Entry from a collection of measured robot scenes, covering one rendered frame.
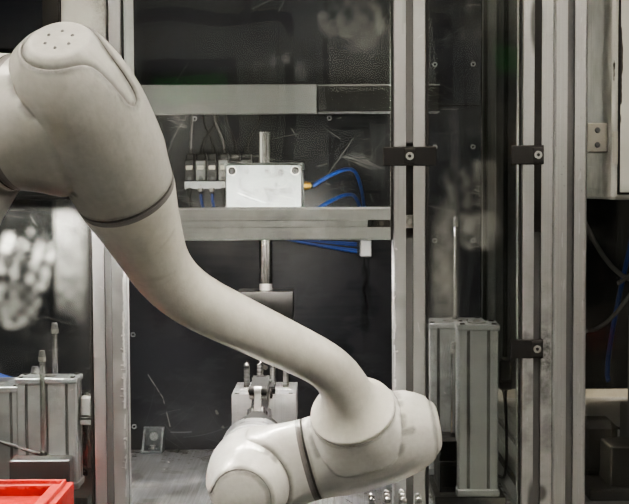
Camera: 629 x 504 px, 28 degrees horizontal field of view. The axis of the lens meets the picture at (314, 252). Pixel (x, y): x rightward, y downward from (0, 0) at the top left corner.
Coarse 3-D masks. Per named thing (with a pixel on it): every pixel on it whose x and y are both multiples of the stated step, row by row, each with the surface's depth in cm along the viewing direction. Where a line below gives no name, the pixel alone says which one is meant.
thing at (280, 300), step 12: (264, 240) 192; (264, 252) 192; (264, 264) 192; (264, 276) 192; (264, 288) 193; (288, 288) 196; (264, 300) 191; (276, 300) 191; (288, 300) 190; (288, 312) 191
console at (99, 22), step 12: (48, 0) 168; (60, 0) 170; (72, 0) 170; (84, 0) 170; (96, 0) 170; (48, 12) 168; (60, 12) 170; (72, 12) 170; (84, 12) 170; (96, 12) 170; (48, 24) 169; (84, 24) 170; (96, 24) 170; (0, 48) 169; (12, 48) 169
